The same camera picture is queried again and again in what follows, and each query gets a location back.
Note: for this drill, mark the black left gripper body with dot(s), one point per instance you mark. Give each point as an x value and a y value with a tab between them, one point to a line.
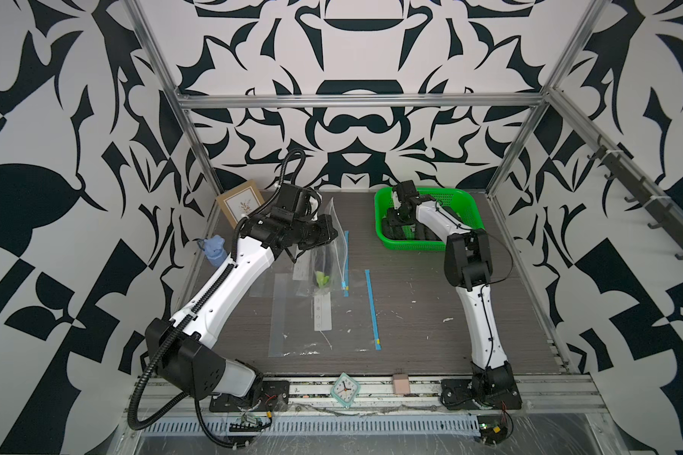
308	236

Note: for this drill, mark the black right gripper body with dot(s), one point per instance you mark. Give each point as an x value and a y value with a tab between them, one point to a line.
396	216

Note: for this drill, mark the lifted clear zip-top bag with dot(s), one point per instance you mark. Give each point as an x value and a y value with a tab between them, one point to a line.
339	255

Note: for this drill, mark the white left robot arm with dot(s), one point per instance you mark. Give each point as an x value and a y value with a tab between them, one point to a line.
181	349

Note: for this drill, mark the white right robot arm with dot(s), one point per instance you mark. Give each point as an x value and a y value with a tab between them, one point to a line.
467	268

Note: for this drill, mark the far clear zip-top bag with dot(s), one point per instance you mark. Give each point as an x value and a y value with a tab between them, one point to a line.
284	274

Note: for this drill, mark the near clear zip-top bag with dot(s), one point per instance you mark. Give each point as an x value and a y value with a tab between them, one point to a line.
334	321

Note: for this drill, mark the gold framed plant picture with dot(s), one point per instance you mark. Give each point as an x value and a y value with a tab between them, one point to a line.
240	201

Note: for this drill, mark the green plastic basket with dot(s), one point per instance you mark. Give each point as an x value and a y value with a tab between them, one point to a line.
454	211

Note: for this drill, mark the small pink block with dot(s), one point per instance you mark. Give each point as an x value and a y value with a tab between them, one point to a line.
401	384

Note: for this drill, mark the mint square clock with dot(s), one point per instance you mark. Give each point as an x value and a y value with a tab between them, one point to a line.
345	390

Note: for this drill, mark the small green circuit board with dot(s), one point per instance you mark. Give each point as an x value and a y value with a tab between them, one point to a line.
250	422

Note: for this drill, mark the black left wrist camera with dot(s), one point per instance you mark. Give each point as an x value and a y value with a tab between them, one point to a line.
295	203

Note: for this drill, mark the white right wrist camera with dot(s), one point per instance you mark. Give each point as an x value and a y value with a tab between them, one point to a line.
404	192

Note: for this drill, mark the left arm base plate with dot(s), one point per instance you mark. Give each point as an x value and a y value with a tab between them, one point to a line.
265	395

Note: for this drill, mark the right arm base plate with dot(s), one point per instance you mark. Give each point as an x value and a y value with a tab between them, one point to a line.
480	393

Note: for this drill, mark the white perforated cable duct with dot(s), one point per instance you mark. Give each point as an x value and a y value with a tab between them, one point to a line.
325	425

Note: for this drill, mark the black wall hook rail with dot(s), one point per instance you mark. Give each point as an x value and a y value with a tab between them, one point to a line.
642	191

